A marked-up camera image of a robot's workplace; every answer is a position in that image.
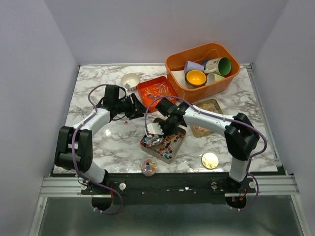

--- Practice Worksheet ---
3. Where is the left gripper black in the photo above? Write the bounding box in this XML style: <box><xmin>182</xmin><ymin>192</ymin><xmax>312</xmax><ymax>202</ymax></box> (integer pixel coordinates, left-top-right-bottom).
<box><xmin>115</xmin><ymin>92</ymin><xmax>150</xmax><ymax>120</ymax></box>

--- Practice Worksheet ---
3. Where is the brown tray with lollipops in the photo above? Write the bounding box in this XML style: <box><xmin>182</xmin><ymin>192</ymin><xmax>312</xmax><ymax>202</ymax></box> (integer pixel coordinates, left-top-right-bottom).
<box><xmin>140</xmin><ymin>128</ymin><xmax>186</xmax><ymax>164</ymax></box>

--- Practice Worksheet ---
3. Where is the orange square candy tray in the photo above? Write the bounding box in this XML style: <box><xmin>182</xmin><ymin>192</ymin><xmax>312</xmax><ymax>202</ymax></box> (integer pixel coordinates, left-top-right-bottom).
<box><xmin>137</xmin><ymin>76</ymin><xmax>177</xmax><ymax>113</ymax></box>

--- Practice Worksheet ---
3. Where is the clear glass jar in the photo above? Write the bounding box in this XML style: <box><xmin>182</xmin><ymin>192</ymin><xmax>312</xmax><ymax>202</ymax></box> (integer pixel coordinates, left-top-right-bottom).
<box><xmin>140</xmin><ymin>158</ymin><xmax>158</xmax><ymax>177</ymax></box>

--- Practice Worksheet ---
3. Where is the gold tin with popsicle candies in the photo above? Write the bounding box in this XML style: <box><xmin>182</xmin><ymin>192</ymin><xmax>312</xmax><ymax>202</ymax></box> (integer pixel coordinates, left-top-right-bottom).
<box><xmin>190</xmin><ymin>99</ymin><xmax>223</xmax><ymax>138</ymax></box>

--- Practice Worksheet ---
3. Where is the gold round jar lid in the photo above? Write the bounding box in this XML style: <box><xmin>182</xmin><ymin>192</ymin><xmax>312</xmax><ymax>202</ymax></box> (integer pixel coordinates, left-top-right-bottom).
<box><xmin>201</xmin><ymin>152</ymin><xmax>219</xmax><ymax>170</ymax></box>

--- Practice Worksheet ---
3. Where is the metal scoop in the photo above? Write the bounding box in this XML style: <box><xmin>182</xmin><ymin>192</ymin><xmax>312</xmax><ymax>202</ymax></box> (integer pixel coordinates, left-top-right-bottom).
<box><xmin>143</xmin><ymin>134</ymin><xmax>163</xmax><ymax>147</ymax></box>

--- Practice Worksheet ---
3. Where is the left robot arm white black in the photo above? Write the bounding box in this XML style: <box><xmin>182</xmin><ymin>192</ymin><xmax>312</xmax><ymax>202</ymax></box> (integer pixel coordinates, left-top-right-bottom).
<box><xmin>54</xmin><ymin>84</ymin><xmax>146</xmax><ymax>194</ymax></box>

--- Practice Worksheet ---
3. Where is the white ceramic bowl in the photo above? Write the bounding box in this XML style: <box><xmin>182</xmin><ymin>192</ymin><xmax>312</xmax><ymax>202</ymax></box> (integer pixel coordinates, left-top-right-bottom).
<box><xmin>121</xmin><ymin>73</ymin><xmax>140</xmax><ymax>91</ymax></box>

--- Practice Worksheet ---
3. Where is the yellow inside bowl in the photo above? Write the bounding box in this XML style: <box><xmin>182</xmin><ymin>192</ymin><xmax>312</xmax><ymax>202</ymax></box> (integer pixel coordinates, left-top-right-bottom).
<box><xmin>185</xmin><ymin>70</ymin><xmax>207</xmax><ymax>88</ymax></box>

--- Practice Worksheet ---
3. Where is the large orange plastic bin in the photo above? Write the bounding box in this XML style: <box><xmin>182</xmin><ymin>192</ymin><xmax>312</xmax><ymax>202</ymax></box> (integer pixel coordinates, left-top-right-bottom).
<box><xmin>165</xmin><ymin>42</ymin><xmax>240</xmax><ymax>102</ymax></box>

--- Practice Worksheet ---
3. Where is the cream cup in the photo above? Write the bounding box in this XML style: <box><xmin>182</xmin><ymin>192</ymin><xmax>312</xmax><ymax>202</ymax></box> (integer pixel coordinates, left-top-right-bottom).
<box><xmin>206</xmin><ymin>73</ymin><xmax>225</xmax><ymax>85</ymax></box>

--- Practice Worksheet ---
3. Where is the lavender cup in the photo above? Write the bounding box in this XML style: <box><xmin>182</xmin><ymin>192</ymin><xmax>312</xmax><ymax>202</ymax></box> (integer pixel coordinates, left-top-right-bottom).
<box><xmin>184</xmin><ymin>60</ymin><xmax>204</xmax><ymax>74</ymax></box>

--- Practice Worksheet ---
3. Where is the blue cup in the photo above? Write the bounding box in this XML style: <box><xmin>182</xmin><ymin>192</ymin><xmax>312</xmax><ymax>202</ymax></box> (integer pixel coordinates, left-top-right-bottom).
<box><xmin>202</xmin><ymin>59</ymin><xmax>211</xmax><ymax>67</ymax></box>

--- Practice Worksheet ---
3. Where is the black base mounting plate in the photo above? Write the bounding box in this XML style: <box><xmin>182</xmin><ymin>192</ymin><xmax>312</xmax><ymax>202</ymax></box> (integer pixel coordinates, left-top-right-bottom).
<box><xmin>81</xmin><ymin>172</ymin><xmax>255</xmax><ymax>205</ymax></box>

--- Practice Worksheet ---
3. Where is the floral mug green inside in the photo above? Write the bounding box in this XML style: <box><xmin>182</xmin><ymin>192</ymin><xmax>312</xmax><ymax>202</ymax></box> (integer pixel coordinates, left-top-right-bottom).
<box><xmin>204</xmin><ymin>57</ymin><xmax>232</xmax><ymax>76</ymax></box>

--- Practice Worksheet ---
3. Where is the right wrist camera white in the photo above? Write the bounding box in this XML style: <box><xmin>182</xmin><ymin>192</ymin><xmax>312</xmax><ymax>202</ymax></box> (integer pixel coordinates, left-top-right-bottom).
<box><xmin>146</xmin><ymin>123</ymin><xmax>164</xmax><ymax>135</ymax></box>

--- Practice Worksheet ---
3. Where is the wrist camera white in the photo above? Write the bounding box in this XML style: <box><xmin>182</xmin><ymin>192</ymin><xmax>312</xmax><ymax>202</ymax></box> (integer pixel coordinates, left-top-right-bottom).
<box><xmin>146</xmin><ymin>123</ymin><xmax>164</xmax><ymax>135</ymax></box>
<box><xmin>124</xmin><ymin>83</ymin><xmax>132</xmax><ymax>90</ymax></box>

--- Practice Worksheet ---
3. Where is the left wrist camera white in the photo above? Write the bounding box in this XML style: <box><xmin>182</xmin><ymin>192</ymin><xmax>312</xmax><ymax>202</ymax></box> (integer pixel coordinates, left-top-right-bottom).
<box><xmin>124</xmin><ymin>83</ymin><xmax>132</xmax><ymax>90</ymax></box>

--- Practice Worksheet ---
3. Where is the aluminium rail frame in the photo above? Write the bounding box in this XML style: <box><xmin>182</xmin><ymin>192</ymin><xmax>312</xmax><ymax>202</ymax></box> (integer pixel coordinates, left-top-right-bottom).
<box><xmin>30</xmin><ymin>63</ymin><xmax>303</xmax><ymax>236</ymax></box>

